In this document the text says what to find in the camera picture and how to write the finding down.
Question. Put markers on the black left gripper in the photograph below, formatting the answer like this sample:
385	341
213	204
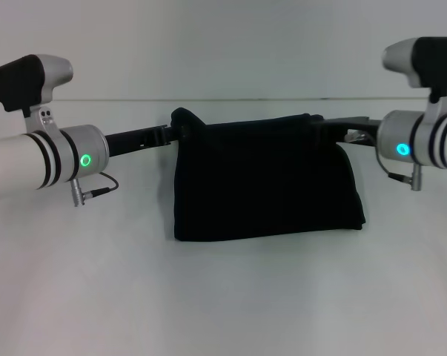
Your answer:
132	142

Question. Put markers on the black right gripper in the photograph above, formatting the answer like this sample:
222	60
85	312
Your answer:
360	126

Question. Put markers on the black shirt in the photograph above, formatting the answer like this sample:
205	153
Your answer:
267	178

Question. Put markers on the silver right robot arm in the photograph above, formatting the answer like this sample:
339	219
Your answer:
419	141

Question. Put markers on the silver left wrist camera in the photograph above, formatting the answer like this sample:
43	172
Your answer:
26	81

